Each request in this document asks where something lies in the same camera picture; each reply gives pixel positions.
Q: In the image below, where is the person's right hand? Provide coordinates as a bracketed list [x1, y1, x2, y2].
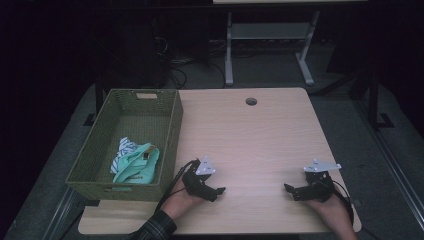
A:
[304, 195, 358, 240]

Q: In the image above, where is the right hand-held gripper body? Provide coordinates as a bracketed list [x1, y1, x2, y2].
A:
[302, 158, 343, 204]

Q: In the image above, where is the metal floor rail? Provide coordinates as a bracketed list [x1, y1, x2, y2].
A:
[42, 185, 86, 240]
[351, 96, 424, 232]

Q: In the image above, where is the person's left hand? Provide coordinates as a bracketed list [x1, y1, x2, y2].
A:
[161, 181, 206, 221]

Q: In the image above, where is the tangle of black floor cables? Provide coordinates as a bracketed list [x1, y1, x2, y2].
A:
[151, 33, 228, 90]

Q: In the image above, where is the black metal stand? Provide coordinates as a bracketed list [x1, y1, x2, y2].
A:
[366, 71, 395, 132]

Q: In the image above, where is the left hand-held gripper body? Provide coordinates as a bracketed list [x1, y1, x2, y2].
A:
[181, 155, 217, 198]

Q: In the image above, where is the right hand-held gripper black cable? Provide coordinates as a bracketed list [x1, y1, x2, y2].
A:
[328, 179, 381, 240]

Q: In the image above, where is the mint green garment striped trim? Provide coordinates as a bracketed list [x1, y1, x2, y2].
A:
[109, 136, 161, 192]

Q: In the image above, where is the white metal rack frame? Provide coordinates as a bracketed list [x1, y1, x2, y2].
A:
[213, 0, 368, 87]

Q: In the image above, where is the green woven basket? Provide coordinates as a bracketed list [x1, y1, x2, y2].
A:
[65, 88, 184, 203]

